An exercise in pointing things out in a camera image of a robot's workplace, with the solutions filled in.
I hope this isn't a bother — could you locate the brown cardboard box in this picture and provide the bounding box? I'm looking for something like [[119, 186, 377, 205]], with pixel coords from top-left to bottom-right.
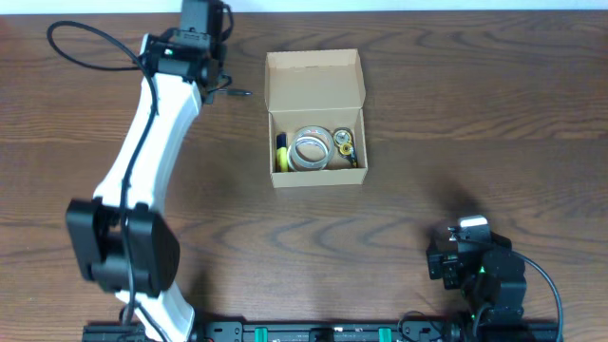
[[264, 49, 368, 188]]

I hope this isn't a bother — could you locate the right black cable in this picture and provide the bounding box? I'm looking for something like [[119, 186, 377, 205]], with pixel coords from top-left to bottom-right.
[[453, 235, 565, 342]]

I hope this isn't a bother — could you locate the yellow highlighter marker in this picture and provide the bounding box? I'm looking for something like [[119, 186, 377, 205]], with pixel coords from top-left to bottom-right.
[[275, 132, 289, 173]]

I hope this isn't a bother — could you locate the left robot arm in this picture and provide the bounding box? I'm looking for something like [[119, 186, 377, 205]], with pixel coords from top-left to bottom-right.
[[66, 27, 227, 341]]

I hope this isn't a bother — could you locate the black mounting rail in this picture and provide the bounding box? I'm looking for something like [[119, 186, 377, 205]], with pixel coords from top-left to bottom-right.
[[83, 320, 564, 342]]

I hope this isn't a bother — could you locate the yellow correction tape dispenser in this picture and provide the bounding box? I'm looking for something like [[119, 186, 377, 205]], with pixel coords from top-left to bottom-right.
[[332, 127, 358, 168]]

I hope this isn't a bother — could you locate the black cable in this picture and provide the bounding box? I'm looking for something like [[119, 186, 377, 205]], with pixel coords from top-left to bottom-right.
[[46, 2, 235, 342], [453, 235, 565, 342]]

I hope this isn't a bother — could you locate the left black cable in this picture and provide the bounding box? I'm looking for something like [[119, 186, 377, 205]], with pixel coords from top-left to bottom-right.
[[46, 2, 235, 342]]

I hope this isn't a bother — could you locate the clear tape roll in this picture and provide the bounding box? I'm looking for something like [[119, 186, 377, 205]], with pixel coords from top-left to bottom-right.
[[293, 125, 335, 158]]

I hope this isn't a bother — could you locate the beige masking tape roll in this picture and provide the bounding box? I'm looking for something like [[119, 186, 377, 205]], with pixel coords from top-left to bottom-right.
[[287, 136, 331, 172]]

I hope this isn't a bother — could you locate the black ballpoint pen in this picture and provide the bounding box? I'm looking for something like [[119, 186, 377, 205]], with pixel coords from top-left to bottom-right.
[[217, 88, 253, 97]]

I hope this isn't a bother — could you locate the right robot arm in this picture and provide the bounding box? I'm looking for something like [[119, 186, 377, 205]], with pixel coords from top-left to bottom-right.
[[427, 224, 536, 341]]

